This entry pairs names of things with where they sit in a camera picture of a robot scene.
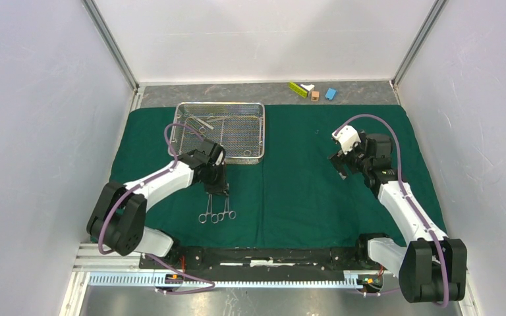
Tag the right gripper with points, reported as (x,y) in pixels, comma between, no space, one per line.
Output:
(338,158)

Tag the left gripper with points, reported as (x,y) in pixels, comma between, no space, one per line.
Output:
(221,188)

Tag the steel forceps with ring handles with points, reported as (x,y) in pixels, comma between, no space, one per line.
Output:
(208,214)

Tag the metal mesh instrument tray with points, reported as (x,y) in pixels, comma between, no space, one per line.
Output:
(242,135)

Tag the green surgical cloth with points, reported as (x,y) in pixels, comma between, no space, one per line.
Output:
(294,198)

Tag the blue small block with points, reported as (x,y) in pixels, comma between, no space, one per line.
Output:
(330,94)

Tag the brown wooden cube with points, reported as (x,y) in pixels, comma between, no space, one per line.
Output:
(315,96)

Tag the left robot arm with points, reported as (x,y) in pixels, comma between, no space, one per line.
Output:
(118,219)

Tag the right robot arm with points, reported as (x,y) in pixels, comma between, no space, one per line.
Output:
(431,267)

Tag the steel tweezers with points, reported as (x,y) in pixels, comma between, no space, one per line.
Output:
(204,123)

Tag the steel forceps near tray edge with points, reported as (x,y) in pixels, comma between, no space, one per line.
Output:
(196,124)

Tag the white small block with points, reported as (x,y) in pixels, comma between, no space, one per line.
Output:
(309,88)

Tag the yellow-green lego brick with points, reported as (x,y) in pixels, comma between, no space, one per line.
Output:
(298,89)

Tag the flat steel scalpel handle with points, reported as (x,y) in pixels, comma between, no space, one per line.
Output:
(218,119)

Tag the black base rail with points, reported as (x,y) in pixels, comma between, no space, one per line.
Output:
(342,267)

